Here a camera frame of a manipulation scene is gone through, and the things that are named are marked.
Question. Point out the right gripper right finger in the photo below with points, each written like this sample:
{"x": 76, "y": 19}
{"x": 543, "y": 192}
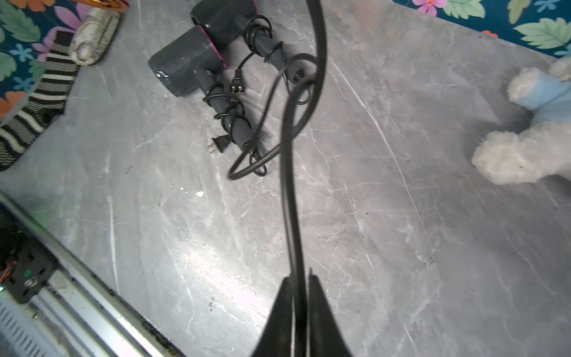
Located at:
{"x": 325, "y": 339}

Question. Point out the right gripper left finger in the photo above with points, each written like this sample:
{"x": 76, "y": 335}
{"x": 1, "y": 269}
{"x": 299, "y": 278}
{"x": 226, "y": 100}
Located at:
{"x": 275, "y": 340}

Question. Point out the dark grey hair dryer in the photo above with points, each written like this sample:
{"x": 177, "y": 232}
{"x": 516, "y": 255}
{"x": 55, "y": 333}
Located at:
{"x": 224, "y": 21}
{"x": 193, "y": 62}

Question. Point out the pink hair dryer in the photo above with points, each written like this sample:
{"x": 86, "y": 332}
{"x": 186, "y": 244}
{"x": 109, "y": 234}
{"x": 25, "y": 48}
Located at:
{"x": 120, "y": 6}

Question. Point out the white slotted vent strip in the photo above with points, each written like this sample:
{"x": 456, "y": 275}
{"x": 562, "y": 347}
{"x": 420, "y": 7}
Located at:
{"x": 19, "y": 337}

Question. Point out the white teddy bear blue shirt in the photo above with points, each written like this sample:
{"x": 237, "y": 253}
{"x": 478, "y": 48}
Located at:
{"x": 544, "y": 148}

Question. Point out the black white striped sock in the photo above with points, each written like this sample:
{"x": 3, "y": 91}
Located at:
{"x": 46, "y": 102}

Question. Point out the rolled beige cloth bundle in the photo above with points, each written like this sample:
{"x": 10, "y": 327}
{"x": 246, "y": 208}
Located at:
{"x": 95, "y": 34}

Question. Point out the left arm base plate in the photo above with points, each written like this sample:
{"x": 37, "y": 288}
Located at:
{"x": 26, "y": 264}

